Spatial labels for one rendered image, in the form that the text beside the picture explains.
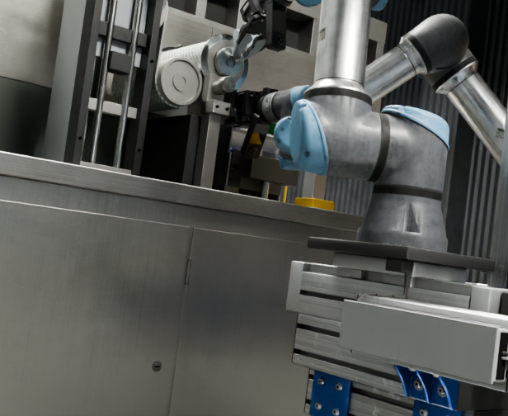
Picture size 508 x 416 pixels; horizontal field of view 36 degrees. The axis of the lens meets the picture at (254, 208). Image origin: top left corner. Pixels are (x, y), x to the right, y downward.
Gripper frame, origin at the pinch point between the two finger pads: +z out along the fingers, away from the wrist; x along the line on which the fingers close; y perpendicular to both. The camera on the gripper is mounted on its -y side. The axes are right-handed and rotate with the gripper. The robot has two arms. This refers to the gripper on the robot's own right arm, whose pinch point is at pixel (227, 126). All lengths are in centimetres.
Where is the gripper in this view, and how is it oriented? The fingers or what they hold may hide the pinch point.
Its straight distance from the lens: 211.2
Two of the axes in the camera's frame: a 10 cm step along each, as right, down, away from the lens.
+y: 0.4, -10.0, 0.6
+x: -8.1, -0.7, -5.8
